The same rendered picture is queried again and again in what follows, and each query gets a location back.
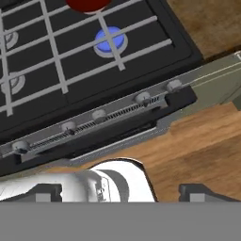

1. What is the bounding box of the red round pot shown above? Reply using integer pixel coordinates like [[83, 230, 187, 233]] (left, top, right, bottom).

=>
[[64, 0, 113, 15]]

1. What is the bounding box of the black stove with grey grates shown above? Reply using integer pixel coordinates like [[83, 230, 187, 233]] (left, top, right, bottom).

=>
[[0, 0, 205, 179]]

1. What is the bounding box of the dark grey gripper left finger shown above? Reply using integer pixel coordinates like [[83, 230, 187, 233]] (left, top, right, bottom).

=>
[[8, 183, 63, 203]]

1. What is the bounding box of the round grey stove burner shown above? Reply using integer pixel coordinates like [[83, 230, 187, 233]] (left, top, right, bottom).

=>
[[93, 25, 129, 59]]

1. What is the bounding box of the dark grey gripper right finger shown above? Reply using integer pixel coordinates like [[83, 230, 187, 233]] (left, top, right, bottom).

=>
[[178, 183, 241, 203]]

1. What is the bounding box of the grey stove knob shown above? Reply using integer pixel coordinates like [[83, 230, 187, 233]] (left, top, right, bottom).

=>
[[135, 91, 153, 107], [166, 79, 184, 94], [60, 120, 78, 136], [91, 108, 108, 124], [11, 140, 31, 155]]

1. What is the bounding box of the silver oven door handle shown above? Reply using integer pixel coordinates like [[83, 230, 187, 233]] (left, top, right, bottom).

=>
[[69, 126, 159, 163]]

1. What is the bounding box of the grey-green drawer front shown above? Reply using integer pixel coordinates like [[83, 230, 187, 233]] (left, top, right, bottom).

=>
[[170, 51, 241, 121]]

